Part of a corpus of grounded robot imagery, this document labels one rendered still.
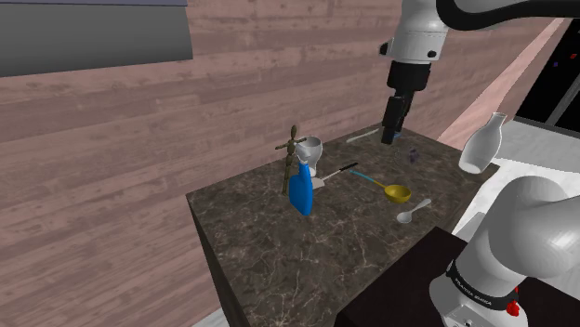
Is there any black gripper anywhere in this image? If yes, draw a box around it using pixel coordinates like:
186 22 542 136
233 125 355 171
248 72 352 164
380 59 432 146

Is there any long white plastic utensil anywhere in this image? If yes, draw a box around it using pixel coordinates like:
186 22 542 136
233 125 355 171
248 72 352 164
346 127 381 145

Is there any white ceramic vase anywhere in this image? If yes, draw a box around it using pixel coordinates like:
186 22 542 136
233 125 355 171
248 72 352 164
457 111 508 176

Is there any white goblet cup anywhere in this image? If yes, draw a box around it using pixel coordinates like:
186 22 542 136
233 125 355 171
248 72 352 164
297 136 323 178

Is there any short white spoon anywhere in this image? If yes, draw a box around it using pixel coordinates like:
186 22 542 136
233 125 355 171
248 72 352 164
396 197 433 226

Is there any wooden artist mannequin figure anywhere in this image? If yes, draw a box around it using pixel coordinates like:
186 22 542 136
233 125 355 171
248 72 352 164
274 124 308 197

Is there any blue spray bottle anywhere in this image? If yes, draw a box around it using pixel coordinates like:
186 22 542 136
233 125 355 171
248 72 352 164
287 152 315 217

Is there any dark robot stand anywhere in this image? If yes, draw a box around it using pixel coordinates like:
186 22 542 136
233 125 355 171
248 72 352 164
334 226 580 327

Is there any yellow ladle with blue handle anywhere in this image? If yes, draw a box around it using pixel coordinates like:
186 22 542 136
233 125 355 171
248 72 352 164
349 169 413 204

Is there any black-handled metal spatula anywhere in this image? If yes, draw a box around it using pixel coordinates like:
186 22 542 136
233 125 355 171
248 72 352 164
310 161 360 190

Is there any grey wall cabinet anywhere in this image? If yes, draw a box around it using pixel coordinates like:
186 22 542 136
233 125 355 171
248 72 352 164
0 0 194 79

